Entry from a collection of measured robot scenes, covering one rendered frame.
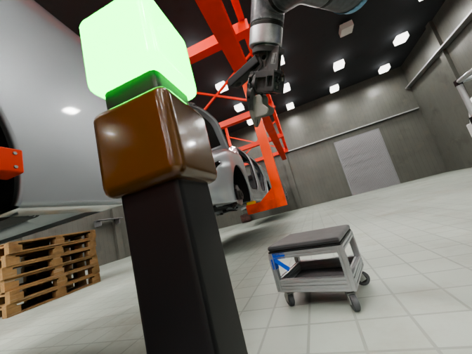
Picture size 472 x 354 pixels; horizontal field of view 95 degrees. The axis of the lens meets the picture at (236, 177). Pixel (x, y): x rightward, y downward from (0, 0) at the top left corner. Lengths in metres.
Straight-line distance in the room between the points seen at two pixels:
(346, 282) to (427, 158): 14.81
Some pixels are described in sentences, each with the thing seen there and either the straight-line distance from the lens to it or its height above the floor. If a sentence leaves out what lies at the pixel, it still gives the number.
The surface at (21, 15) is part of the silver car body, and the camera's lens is 1.33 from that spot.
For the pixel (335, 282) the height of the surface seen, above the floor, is 0.14.
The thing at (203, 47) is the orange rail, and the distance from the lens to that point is 4.10.
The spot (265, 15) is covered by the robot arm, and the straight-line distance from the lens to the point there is 0.68.
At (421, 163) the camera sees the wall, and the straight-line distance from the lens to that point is 15.70.
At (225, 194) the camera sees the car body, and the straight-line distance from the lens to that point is 2.83.
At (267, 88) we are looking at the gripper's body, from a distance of 0.64.
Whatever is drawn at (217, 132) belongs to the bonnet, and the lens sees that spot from 3.69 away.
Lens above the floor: 0.55
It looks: 10 degrees up
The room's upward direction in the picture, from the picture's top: 15 degrees counter-clockwise
